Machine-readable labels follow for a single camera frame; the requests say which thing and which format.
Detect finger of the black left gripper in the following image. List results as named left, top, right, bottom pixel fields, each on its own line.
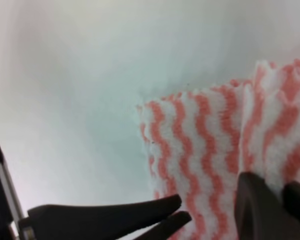
left=135, top=211, right=192, bottom=240
left=28, top=195, right=182, bottom=240

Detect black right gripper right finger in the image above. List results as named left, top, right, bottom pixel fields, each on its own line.
left=282, top=181, right=300, bottom=222

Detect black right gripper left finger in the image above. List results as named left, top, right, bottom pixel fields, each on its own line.
left=234, top=172, right=300, bottom=240

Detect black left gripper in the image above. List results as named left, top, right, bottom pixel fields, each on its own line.
left=0, top=147, right=35, bottom=240

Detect pink white wavy striped towel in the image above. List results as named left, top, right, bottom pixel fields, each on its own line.
left=137, top=59, right=300, bottom=240

